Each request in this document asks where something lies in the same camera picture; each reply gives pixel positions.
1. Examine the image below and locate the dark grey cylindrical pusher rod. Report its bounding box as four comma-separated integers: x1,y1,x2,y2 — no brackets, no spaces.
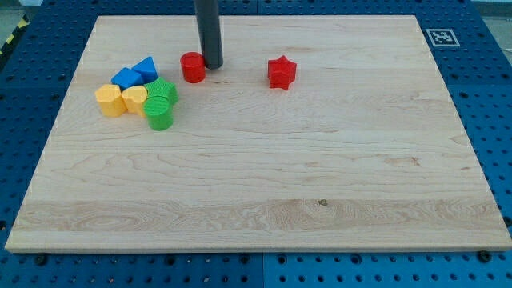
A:
194,0,223,70

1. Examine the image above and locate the green star block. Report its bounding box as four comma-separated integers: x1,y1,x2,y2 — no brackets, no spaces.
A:
144,77,179,106

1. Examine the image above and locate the red star block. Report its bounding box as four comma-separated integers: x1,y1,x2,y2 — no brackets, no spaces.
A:
267,55,297,90

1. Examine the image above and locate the red cylinder block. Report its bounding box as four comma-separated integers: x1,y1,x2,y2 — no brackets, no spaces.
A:
180,52,206,83

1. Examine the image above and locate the blue triangle block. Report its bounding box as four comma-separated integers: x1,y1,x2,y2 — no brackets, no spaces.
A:
132,56,158,83

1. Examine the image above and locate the blue cube block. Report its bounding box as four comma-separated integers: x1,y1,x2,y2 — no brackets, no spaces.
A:
110,67,144,90

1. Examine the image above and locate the green cylinder block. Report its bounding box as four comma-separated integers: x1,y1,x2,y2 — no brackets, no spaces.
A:
143,96,174,130

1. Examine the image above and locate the yellow heart block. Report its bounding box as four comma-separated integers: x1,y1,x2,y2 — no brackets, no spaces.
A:
121,86,148,118

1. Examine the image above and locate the yellow hexagon block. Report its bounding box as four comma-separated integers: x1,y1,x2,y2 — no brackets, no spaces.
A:
94,84,127,117

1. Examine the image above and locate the black yellow hazard tape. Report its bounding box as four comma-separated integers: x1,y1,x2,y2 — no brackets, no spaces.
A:
1,14,30,58

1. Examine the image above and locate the light wooden board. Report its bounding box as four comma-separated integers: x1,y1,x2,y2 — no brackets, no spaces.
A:
6,15,511,254

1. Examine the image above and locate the white fiducial marker tag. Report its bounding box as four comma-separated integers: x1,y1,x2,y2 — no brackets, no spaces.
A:
426,28,460,47

